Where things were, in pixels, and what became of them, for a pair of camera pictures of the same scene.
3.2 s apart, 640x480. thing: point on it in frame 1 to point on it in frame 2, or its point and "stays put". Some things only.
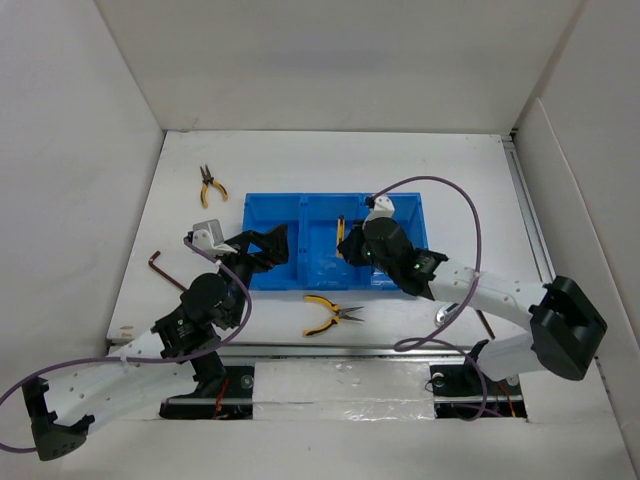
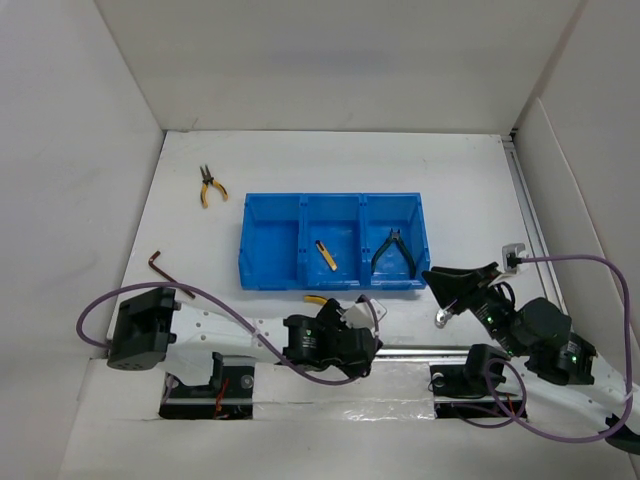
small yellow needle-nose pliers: x=207 y=180 stays put
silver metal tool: x=444 y=313 stays put
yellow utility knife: x=340 y=234 to x=326 y=255
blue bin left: x=263 y=212 stays put
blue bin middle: x=321 y=266 stays put
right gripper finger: x=352 y=247 to x=456 y=294
